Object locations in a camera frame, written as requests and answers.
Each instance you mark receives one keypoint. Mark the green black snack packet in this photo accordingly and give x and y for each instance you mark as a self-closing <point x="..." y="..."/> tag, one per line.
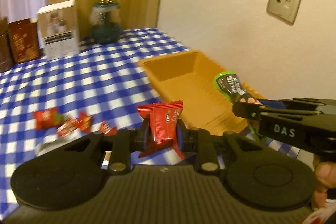
<point x="229" y="85"/>

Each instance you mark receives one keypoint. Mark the orange plastic tray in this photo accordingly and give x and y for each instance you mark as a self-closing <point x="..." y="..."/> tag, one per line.
<point x="188" y="76"/>

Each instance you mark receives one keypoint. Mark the red green snack packet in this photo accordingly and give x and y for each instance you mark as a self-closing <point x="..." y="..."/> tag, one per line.
<point x="48" y="118"/>

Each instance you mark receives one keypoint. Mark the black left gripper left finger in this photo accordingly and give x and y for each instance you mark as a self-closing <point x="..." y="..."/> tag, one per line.
<point x="76" y="172"/>

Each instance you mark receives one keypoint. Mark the red white candy wrapper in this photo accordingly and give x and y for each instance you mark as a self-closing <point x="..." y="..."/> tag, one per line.
<point x="69" y="126"/>

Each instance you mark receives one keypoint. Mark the brown metal canister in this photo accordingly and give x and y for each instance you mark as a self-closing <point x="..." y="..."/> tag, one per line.
<point x="6" y="56"/>

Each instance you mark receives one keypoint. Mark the person's right hand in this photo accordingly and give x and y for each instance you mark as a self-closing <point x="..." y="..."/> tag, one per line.
<point x="325" y="175"/>

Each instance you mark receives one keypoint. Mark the red candy packet right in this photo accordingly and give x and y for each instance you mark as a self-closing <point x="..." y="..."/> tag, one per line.
<point x="107" y="130"/>

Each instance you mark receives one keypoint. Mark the red gold tin box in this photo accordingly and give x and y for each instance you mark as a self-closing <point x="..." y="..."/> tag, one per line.
<point x="24" y="40"/>

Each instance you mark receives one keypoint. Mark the small red candy packet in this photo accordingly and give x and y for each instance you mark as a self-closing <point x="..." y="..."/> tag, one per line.
<point x="85" y="122"/>

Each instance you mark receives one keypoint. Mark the clear sesame snack packet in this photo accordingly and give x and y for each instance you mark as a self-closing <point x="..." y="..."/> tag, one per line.
<point x="50" y="146"/>

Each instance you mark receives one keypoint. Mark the green glass jar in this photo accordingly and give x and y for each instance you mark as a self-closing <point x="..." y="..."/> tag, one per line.
<point x="105" y="22"/>

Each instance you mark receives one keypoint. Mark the single wall socket plate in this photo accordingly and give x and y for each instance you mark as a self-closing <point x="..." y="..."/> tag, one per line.
<point x="286" y="10"/>

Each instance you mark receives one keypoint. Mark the white product box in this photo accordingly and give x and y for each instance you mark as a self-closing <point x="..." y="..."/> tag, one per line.
<point x="58" y="28"/>

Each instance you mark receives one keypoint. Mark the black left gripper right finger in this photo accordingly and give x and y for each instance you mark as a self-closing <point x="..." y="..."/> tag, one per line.
<point x="254" y="174"/>

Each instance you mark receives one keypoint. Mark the blue white checkered tablecloth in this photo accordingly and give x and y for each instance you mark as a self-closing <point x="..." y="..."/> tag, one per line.
<point x="105" y="82"/>

